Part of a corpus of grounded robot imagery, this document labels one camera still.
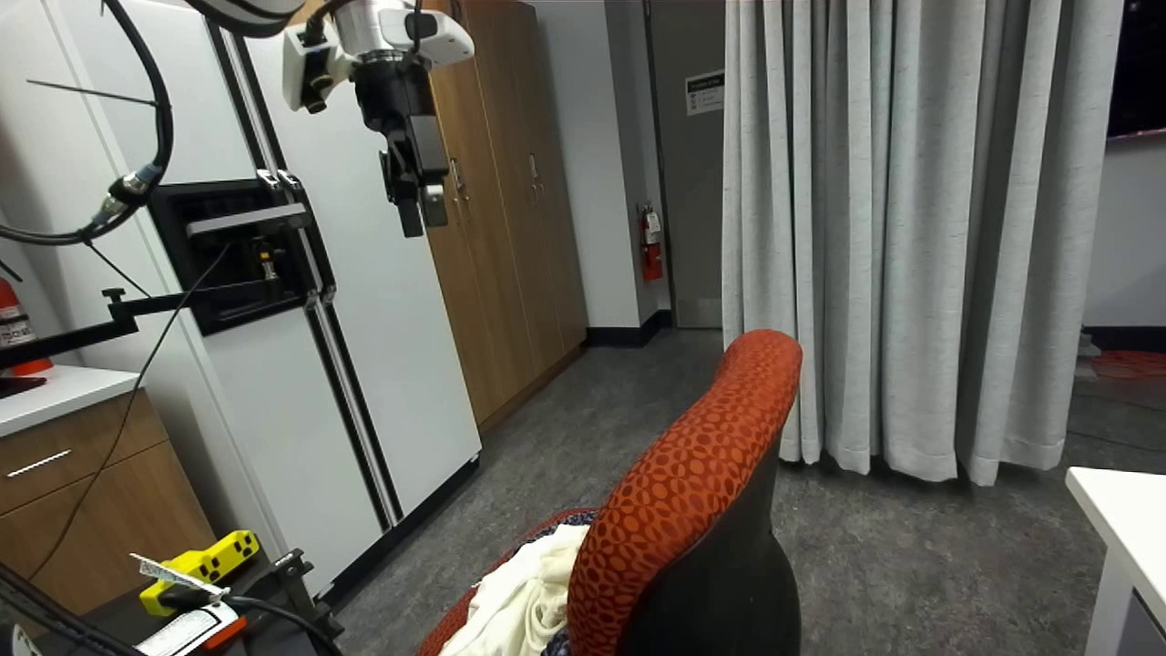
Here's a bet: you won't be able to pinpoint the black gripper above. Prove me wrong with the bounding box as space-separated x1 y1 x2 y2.
352 55 453 240

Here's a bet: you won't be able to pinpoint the white shirt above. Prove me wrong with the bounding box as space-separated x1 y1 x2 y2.
436 522 594 656

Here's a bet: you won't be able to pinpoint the orange mesh office chair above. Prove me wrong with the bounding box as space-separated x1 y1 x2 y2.
414 326 809 656

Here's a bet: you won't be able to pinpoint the white refrigerator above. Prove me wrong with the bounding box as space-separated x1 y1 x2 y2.
0 0 486 598

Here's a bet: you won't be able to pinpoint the red fire extinguisher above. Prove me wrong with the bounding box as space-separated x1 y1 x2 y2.
0 263 37 356
637 204 669 290

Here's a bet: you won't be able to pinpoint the grey door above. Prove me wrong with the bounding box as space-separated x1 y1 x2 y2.
642 0 730 337

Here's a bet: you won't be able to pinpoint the white door sign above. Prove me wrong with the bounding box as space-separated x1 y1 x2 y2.
682 65 730 121

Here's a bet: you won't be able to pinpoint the black stand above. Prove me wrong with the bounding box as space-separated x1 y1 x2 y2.
222 548 351 656

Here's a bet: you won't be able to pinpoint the yellow black tool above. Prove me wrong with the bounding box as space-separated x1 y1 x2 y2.
136 526 265 622

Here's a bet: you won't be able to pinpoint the wooden drawer counter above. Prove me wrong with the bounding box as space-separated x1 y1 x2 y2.
0 362 222 618

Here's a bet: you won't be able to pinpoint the white red device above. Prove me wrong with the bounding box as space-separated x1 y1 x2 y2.
136 601 250 656

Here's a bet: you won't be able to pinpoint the grey curtain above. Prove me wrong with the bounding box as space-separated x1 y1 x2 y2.
716 0 1124 488

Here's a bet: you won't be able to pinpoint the black diagonal bar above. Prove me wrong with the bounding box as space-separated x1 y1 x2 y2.
0 557 137 656

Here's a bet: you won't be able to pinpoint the red floor mat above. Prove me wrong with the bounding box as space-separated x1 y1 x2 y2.
1070 347 1166 385

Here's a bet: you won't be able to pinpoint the white table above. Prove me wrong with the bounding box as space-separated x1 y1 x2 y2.
1063 463 1166 656

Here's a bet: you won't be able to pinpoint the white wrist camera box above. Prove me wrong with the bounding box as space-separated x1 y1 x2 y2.
282 22 340 118

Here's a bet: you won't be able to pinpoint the thin black hanging cable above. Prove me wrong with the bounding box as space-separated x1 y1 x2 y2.
25 238 235 584

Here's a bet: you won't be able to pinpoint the white handle tool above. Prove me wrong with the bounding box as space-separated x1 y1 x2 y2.
128 551 232 601

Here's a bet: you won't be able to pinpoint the black wall monitor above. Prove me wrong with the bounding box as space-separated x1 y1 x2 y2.
1103 0 1166 143

